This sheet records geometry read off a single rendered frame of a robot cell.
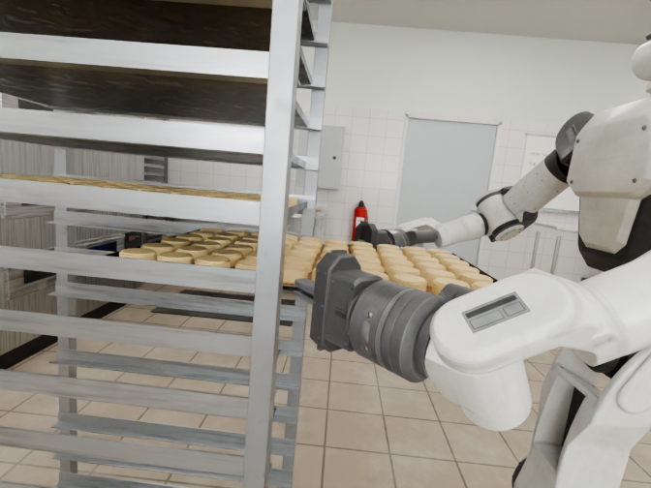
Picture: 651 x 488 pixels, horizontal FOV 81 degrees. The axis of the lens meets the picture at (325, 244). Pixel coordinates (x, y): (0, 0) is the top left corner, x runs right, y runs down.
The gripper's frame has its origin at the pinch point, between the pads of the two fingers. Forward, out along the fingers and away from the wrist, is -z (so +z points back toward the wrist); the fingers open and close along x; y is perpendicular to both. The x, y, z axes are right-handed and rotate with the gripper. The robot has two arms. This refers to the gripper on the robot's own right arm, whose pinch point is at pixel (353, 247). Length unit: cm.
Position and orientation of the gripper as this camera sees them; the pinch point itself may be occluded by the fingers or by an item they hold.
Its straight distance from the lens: 90.9
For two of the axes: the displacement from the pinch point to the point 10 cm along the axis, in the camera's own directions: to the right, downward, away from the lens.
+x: 0.9, -9.8, -1.5
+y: 6.6, 1.8, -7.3
